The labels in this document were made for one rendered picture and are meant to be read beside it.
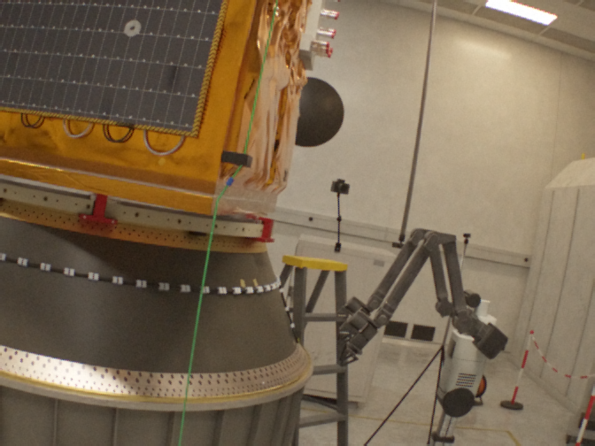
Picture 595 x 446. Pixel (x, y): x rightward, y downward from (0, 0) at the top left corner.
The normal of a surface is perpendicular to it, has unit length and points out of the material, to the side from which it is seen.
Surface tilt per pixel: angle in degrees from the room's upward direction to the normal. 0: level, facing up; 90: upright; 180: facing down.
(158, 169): 92
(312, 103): 90
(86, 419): 90
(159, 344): 62
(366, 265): 90
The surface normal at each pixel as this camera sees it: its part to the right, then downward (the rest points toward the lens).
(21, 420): 0.18, 0.06
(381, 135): -0.05, 0.02
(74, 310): 0.37, -0.38
